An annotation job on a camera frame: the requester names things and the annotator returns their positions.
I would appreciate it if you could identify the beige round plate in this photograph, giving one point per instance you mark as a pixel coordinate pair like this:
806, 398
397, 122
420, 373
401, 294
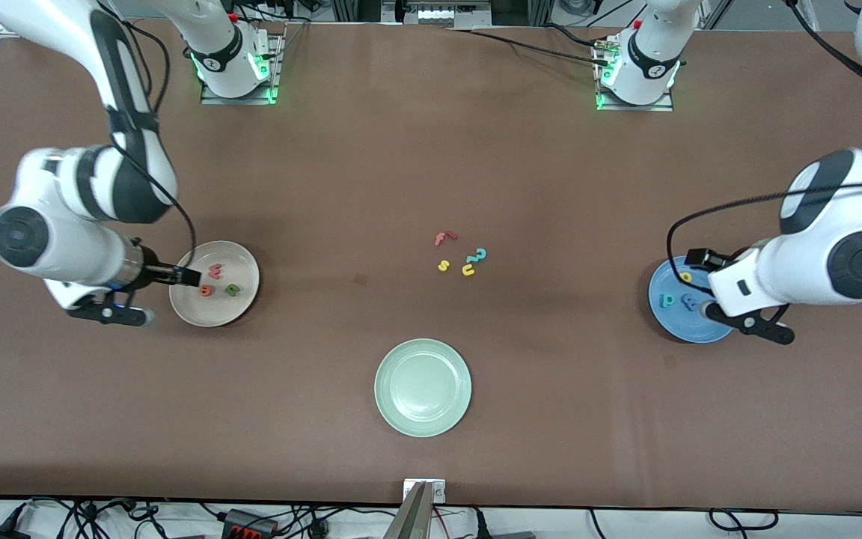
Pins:
240, 258

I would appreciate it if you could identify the pink foam letter w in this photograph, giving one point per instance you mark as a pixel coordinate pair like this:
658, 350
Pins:
215, 272

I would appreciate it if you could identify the black red power strip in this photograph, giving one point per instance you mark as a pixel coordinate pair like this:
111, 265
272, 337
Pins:
250, 524

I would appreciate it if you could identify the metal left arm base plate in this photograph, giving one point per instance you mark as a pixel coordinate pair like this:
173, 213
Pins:
667, 107

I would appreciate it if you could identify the blue foam letter E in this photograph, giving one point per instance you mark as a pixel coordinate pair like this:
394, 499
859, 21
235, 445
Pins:
688, 303

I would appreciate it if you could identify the aluminium camera mount post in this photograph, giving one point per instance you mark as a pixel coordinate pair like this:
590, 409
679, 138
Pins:
423, 490

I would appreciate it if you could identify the blue round plate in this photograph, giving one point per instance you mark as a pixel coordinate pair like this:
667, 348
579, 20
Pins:
670, 326

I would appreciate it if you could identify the red foam letter f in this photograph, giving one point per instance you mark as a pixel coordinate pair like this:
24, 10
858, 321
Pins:
440, 239

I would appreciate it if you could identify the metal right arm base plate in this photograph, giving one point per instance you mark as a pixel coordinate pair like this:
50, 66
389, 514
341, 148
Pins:
275, 75

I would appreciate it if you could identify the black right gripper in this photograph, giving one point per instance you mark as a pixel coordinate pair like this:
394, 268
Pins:
153, 269

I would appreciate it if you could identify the brown table cover mat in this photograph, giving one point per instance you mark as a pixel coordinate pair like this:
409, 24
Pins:
102, 412

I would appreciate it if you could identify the teal foam number two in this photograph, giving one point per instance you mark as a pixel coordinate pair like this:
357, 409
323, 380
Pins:
479, 258

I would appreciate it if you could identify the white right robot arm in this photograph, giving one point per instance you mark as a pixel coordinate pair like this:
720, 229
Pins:
64, 247

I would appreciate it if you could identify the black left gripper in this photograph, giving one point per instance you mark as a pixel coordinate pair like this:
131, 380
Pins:
702, 259

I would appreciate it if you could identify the white terminal block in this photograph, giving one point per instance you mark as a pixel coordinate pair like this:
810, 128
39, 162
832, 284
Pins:
442, 13

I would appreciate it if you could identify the pale green round plate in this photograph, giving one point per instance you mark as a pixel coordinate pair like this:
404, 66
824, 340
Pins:
423, 388

